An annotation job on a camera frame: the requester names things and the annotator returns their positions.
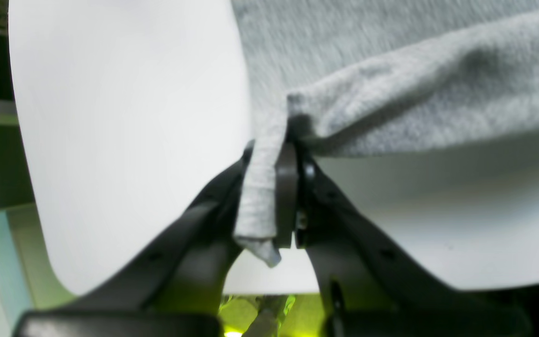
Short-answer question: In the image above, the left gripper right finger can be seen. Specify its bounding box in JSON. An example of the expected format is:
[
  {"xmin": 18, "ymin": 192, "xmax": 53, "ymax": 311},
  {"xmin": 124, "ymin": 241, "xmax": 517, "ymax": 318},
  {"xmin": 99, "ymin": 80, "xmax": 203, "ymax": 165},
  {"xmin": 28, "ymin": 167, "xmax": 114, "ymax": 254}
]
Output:
[{"xmin": 274, "ymin": 142, "xmax": 532, "ymax": 337}]

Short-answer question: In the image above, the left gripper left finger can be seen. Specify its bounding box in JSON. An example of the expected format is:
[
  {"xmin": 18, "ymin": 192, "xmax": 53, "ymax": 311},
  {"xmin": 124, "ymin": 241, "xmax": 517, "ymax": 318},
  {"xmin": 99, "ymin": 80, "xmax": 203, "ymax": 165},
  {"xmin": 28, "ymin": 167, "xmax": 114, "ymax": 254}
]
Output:
[{"xmin": 13, "ymin": 146, "xmax": 252, "ymax": 337}]

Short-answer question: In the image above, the grey T-shirt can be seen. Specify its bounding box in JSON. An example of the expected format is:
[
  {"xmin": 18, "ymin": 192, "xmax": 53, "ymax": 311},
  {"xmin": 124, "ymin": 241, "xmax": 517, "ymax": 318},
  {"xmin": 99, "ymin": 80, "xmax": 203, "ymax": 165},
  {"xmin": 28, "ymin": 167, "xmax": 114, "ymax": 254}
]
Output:
[{"xmin": 231, "ymin": 0, "xmax": 539, "ymax": 267}]

